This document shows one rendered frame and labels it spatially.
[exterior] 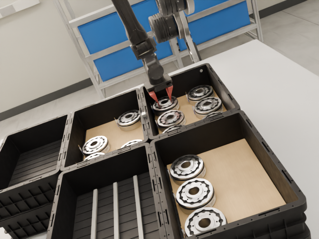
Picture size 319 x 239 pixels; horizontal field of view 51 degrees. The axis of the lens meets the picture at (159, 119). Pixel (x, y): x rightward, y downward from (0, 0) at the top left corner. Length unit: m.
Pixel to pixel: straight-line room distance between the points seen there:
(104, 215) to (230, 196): 0.37
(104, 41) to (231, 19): 1.20
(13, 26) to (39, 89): 0.76
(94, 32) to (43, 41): 1.07
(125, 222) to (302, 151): 0.62
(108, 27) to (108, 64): 0.34
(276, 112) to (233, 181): 0.52
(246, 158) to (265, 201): 0.17
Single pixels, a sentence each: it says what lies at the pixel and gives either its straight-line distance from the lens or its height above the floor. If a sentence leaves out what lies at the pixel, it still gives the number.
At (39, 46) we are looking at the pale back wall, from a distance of 4.05.
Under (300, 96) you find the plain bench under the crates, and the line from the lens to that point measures 1.47.
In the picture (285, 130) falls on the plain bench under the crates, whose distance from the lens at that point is 1.30.
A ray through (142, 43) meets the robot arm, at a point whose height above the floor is 1.13.
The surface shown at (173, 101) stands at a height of 0.86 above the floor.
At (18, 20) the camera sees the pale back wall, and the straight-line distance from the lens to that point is 4.01.
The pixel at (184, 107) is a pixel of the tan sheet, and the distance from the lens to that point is 1.32.
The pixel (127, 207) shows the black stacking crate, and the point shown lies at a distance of 1.00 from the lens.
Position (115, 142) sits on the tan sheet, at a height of 0.83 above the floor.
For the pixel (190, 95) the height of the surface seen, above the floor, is 0.86.
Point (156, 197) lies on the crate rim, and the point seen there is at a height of 0.93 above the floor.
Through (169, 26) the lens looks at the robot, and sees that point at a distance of 2.09.
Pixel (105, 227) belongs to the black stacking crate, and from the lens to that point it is 0.98.
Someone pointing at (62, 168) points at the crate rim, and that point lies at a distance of 1.11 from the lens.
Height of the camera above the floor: 1.50
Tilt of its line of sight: 31 degrees down
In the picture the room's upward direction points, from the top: 21 degrees counter-clockwise
